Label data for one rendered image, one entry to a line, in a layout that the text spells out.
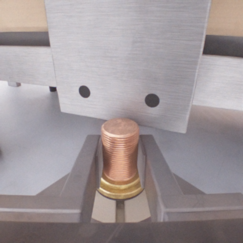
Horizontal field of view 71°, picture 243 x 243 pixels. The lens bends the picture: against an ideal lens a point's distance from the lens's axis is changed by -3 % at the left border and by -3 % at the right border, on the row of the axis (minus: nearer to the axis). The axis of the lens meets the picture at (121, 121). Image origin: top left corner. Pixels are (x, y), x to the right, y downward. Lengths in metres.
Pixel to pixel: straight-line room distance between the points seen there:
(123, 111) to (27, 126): 0.31
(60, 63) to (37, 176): 0.18
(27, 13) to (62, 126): 0.22
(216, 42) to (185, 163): 0.18
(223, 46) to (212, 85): 0.06
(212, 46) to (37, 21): 0.24
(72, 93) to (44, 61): 0.09
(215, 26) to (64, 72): 0.16
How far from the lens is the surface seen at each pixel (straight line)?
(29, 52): 0.26
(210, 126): 0.44
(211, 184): 0.29
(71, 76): 0.16
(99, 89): 0.15
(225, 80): 0.19
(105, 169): 0.16
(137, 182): 0.16
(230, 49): 0.24
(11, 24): 0.34
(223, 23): 0.23
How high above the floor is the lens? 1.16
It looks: 29 degrees up
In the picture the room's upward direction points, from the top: 179 degrees counter-clockwise
